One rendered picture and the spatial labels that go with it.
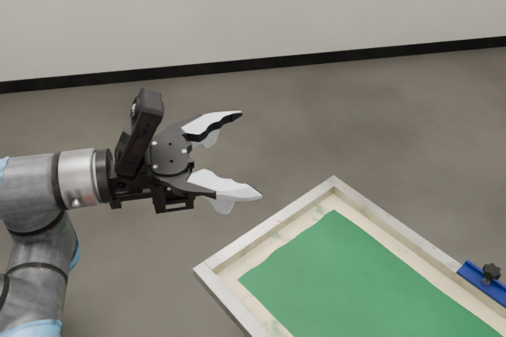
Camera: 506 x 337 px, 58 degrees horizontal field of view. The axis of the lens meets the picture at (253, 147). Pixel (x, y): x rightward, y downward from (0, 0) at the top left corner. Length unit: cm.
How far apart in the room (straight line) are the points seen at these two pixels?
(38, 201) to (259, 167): 252
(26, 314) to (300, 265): 91
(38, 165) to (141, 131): 14
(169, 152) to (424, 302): 95
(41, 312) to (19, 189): 15
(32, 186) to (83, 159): 7
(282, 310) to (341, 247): 28
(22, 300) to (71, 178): 15
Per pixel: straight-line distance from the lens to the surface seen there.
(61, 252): 66
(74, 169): 60
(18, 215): 63
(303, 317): 128
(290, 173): 302
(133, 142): 55
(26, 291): 61
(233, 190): 55
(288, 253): 139
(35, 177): 61
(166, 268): 256
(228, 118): 64
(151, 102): 53
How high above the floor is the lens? 207
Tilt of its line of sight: 40 degrees down
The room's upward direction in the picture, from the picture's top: straight up
